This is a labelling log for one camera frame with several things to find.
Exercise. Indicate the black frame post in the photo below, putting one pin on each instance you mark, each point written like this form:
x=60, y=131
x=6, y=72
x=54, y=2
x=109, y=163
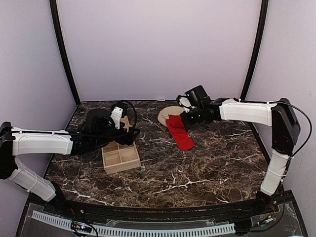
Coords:
x=256, y=48
x=62, y=51

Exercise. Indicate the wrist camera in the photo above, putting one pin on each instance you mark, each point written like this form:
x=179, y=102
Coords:
x=118, y=111
x=194, y=98

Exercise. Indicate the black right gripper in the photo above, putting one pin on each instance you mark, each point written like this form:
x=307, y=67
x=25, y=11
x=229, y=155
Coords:
x=186, y=121

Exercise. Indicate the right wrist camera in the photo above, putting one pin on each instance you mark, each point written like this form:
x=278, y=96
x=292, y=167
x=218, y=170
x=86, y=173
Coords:
x=194, y=98

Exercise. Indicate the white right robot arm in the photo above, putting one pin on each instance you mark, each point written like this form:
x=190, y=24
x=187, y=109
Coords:
x=278, y=115

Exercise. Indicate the wooden compartment tray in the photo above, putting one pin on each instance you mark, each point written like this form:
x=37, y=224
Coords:
x=117, y=157

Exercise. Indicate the round beige woven mat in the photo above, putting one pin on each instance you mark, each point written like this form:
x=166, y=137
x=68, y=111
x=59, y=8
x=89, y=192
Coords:
x=166, y=112

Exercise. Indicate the black right frame post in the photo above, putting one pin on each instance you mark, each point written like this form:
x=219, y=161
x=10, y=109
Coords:
x=256, y=48

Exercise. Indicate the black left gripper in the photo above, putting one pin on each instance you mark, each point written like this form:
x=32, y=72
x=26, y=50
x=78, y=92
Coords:
x=130, y=138

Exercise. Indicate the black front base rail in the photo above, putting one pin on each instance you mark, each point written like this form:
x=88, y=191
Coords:
x=100, y=212

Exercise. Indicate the black left frame post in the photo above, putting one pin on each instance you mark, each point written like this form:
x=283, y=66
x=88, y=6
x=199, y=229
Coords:
x=62, y=51

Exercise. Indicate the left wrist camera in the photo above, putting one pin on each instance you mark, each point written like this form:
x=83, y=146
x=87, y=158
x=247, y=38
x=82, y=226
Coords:
x=118, y=111

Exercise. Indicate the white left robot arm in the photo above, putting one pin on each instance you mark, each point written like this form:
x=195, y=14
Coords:
x=15, y=141

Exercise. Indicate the red sock on mat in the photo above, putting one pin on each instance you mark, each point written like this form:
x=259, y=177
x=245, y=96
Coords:
x=177, y=130

